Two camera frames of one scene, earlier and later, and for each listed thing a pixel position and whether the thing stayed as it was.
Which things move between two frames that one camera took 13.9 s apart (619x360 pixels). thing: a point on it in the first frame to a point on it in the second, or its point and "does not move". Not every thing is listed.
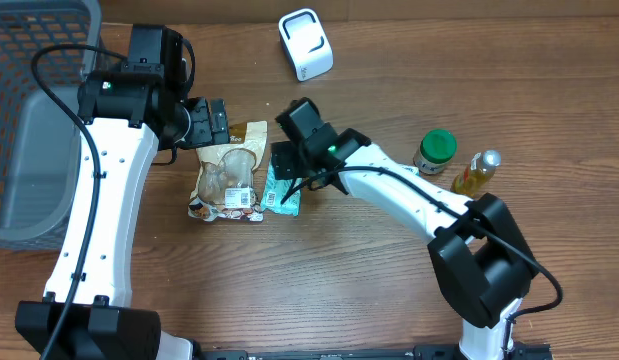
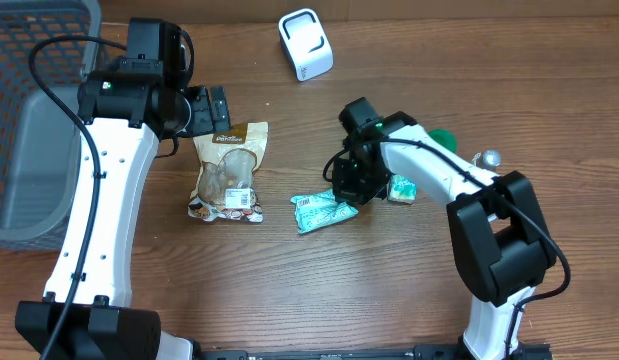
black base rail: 514,351 does not move
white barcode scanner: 306,44 does not move
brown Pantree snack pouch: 226,183 does not move
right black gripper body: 294,161 to 362,180
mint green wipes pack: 275,191 to 319,210
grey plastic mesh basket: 35,148 does not move
